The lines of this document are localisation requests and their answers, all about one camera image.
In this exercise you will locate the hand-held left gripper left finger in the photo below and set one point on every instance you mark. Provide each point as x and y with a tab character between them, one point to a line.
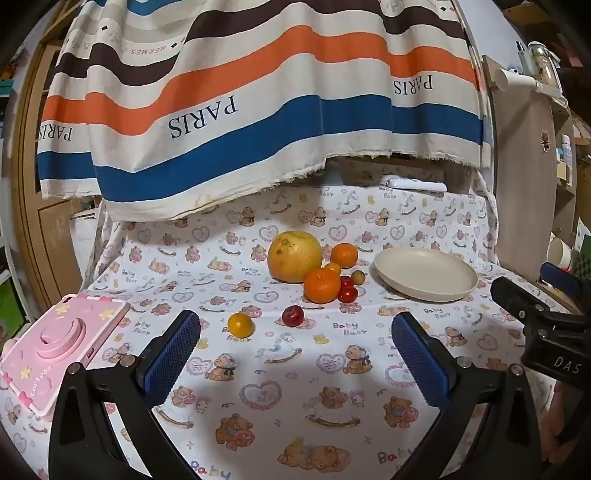
168	364

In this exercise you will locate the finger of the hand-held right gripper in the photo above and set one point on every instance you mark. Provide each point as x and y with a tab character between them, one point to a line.
558	277
508	293

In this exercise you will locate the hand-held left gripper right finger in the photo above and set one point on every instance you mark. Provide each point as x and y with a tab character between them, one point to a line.
420	364

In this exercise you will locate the small yellow kumquat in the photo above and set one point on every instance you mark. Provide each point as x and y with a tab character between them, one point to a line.
333	267
240	325

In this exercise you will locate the beige round plate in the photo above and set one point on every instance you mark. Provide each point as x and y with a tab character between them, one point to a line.
425	272

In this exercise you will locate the red cherry tomato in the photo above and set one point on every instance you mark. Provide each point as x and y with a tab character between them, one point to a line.
348	294
347	281

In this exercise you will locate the small olive green fruit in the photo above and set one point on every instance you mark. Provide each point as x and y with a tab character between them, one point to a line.
358	277

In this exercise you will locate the orange mandarin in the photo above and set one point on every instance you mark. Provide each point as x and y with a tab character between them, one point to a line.
344	255
322	286

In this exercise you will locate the dark red round fruit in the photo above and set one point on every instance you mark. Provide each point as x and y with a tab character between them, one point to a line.
292	316

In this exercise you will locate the large yellow apple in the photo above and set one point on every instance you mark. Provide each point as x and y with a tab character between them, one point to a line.
294	256

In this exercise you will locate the person's right hand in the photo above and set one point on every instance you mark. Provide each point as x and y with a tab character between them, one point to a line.
570	424

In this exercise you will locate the white mug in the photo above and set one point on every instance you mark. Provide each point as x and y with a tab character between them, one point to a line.
559	253

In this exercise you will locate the wooden shelf side panel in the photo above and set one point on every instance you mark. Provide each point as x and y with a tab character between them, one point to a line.
521	184

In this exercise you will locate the bear print cloth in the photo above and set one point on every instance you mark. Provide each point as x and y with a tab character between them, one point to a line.
295	397

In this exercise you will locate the bear sticker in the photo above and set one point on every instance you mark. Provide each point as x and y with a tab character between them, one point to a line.
546	141

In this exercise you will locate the white remote control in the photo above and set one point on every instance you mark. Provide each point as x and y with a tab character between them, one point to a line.
415	183

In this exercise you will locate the green box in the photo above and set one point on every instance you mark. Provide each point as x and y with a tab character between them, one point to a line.
11	304

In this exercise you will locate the white paper cup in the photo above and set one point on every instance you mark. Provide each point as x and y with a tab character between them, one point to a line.
515	79

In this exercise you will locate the glass jar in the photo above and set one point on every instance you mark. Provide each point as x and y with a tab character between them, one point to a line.
545	62

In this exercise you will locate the striped printed cloth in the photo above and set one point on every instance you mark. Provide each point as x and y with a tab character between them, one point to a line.
258	92

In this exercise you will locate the pink toy camera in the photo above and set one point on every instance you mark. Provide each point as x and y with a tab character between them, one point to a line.
60	337

